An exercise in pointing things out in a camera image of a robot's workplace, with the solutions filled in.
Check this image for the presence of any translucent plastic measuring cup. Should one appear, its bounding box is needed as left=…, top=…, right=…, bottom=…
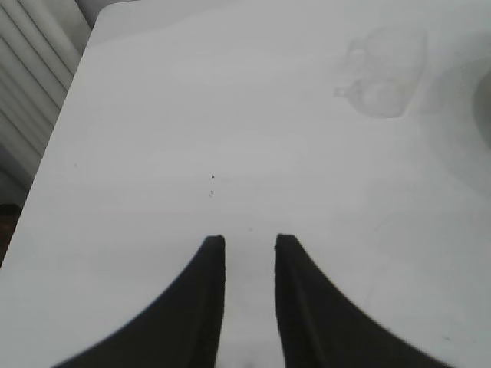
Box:
left=332, top=28, right=429, bottom=118

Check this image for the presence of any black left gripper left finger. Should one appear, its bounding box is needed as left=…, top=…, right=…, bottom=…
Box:
left=49, top=235, right=227, bottom=368

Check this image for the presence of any white ribbed radiator panel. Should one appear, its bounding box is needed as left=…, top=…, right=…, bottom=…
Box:
left=0, top=0, right=95, bottom=185

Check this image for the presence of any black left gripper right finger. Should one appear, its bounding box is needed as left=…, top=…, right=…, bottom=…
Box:
left=275, top=232, right=461, bottom=368

